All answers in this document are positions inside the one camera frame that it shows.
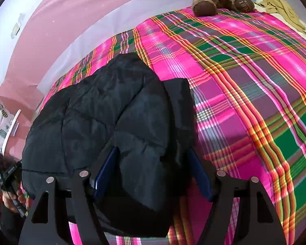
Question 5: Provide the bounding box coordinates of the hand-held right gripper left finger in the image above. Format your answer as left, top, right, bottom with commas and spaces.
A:
18, 146, 119, 245

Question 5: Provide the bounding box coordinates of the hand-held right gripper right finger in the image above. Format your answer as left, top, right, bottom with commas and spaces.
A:
187, 147, 287, 245

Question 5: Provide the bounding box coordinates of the black padded jacket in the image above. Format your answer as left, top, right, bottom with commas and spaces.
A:
21, 52, 197, 238

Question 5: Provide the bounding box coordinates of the person's left hand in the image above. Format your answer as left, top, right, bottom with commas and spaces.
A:
1, 188, 27, 214

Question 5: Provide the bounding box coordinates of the pineapple print cloth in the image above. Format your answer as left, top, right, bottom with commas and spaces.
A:
0, 91, 16, 159

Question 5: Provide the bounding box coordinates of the pink green plaid blanket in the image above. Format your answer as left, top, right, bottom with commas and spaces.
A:
23, 6, 306, 245

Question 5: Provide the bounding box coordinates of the white bed sheet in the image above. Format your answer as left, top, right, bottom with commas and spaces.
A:
36, 0, 195, 98

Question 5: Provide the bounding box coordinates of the yellow cloth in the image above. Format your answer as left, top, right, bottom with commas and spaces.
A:
254, 0, 306, 38

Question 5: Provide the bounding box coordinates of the white rail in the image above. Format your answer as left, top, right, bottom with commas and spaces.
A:
0, 109, 22, 157

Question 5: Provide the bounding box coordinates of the wall socket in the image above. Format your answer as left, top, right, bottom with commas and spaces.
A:
11, 22, 21, 38

